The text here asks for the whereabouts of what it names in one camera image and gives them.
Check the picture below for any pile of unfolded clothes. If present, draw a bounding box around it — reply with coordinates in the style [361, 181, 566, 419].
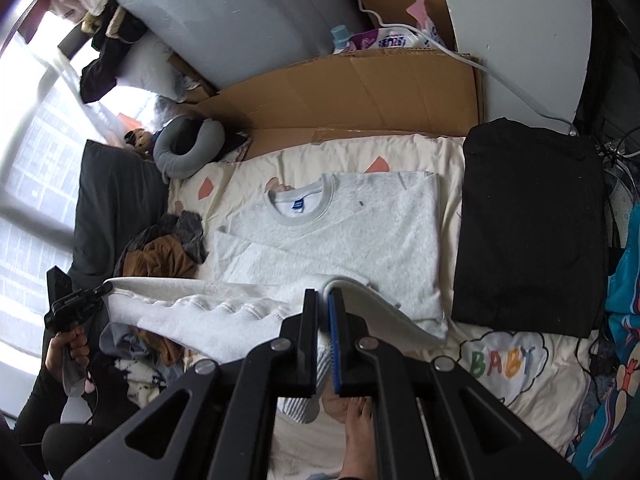
[127, 210, 208, 266]

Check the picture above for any teal printed blanket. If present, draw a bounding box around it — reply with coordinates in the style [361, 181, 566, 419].
[570, 205, 640, 480]

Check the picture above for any grey plastic-wrapped mattress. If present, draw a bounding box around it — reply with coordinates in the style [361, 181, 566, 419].
[115, 0, 371, 91]

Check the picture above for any white cable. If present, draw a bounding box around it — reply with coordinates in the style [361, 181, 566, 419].
[350, 0, 581, 133]

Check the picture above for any black and white spotted cloth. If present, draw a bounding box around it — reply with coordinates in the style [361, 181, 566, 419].
[125, 360, 168, 406]

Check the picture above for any flattened cardboard box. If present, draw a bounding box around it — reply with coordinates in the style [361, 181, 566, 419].
[197, 50, 486, 161]

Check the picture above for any grey neck pillow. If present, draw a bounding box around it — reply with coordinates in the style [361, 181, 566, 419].
[152, 116, 226, 183]

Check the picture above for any black folded garment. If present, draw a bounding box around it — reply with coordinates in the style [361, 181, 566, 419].
[452, 117, 608, 338]

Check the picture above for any brown plush toy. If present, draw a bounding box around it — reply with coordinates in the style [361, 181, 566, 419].
[124, 129, 156, 153]

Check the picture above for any striped cloth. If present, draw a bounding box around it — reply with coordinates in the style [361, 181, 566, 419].
[277, 395, 321, 423]

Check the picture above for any purple and white packet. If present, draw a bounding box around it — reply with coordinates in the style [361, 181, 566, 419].
[350, 22, 446, 51]

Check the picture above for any white pillow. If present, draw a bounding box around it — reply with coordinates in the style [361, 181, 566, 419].
[117, 37, 191, 103]

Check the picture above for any cream printed blanket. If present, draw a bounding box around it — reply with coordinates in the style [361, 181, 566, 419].
[167, 135, 601, 480]

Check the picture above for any hanging black garment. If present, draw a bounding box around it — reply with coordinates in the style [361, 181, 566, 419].
[80, 5, 148, 103]

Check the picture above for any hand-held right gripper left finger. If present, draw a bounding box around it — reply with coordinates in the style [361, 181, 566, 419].
[60, 288, 319, 480]

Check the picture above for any light blue bottle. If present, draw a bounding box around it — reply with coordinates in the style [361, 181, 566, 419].
[330, 25, 353, 53]

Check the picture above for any person's left hand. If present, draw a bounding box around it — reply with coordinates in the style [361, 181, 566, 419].
[46, 330, 91, 371]

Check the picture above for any dark grey cushion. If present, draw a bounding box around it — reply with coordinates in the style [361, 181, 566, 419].
[67, 140, 171, 291]

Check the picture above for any light grey sweatshirt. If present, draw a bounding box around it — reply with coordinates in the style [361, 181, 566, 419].
[105, 171, 448, 368]

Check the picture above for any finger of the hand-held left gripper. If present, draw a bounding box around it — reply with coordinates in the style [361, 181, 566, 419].
[65, 281, 114, 318]

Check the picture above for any person's bare foot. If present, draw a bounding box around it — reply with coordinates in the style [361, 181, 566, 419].
[340, 395, 378, 480]

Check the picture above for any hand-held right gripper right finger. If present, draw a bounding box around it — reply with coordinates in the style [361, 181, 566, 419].
[329, 288, 583, 480]

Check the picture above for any person's left forearm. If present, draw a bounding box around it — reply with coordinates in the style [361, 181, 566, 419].
[14, 360, 68, 436]

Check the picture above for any white board panel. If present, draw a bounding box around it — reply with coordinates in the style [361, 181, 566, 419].
[432, 0, 593, 126]

